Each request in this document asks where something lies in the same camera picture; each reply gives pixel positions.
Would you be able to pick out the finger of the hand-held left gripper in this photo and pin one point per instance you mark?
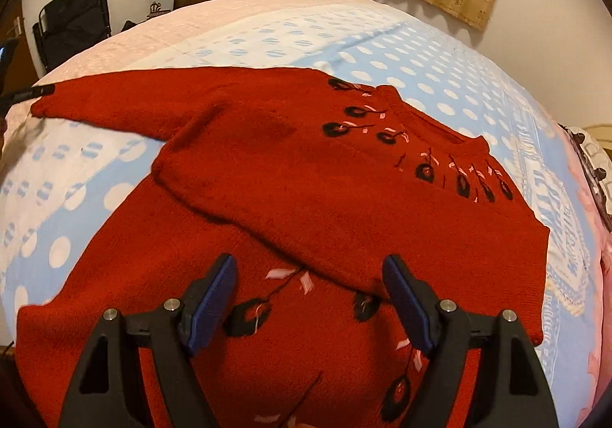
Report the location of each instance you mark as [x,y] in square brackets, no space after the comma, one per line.
[26,95]

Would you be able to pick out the pink bed sheet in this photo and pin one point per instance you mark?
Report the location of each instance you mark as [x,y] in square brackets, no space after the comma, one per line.
[191,17]

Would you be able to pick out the red knitted sweater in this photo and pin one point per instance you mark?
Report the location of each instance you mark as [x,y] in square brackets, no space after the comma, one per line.
[311,198]

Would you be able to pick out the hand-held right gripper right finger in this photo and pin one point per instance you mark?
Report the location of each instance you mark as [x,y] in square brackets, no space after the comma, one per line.
[406,308]

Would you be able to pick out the patterned pillow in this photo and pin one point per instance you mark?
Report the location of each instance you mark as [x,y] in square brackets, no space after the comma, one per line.
[590,170]

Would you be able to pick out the blue polka-dot blanket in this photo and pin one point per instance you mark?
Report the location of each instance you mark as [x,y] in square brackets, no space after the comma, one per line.
[334,50]

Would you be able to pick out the pink quilt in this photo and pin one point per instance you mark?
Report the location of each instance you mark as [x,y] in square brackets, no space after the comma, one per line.
[600,303]

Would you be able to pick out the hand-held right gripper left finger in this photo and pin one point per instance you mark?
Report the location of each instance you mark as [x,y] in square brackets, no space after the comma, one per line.
[213,308]

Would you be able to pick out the black bag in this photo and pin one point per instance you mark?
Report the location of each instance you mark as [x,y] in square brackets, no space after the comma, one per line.
[71,21]

